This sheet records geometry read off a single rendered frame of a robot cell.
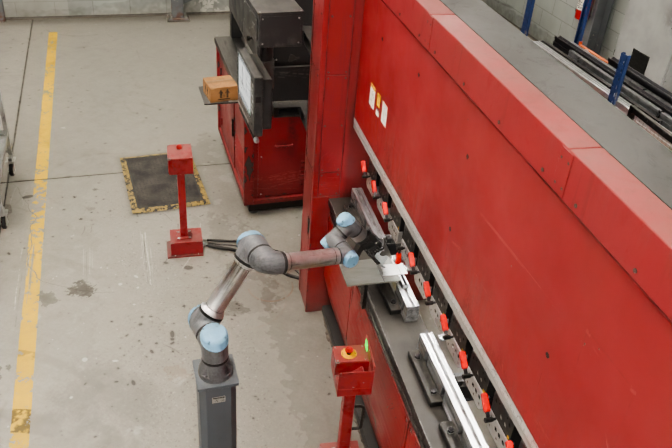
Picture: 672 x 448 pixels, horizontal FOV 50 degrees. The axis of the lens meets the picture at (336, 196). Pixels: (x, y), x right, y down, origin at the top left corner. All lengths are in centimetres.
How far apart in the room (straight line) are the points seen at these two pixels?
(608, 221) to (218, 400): 203
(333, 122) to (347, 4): 66
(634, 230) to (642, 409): 42
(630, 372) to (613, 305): 16
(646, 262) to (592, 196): 24
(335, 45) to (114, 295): 225
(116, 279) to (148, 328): 55
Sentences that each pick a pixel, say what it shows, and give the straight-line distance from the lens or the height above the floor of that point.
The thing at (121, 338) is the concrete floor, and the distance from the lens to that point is 463.
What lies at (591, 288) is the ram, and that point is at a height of 202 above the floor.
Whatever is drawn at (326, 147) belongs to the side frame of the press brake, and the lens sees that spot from 405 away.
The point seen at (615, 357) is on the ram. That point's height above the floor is 193.
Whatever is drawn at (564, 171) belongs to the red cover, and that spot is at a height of 224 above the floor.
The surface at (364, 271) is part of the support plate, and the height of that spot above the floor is 100.
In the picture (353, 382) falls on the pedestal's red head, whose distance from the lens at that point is 330.
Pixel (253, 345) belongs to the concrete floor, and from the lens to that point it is 451.
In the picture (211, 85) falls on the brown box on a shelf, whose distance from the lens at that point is 505.
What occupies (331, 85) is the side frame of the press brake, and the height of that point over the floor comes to 159.
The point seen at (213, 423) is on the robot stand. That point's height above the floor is 54.
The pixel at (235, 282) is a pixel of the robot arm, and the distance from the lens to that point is 313.
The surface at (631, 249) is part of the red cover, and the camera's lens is 176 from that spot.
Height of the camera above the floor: 314
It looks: 32 degrees down
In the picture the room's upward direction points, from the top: 5 degrees clockwise
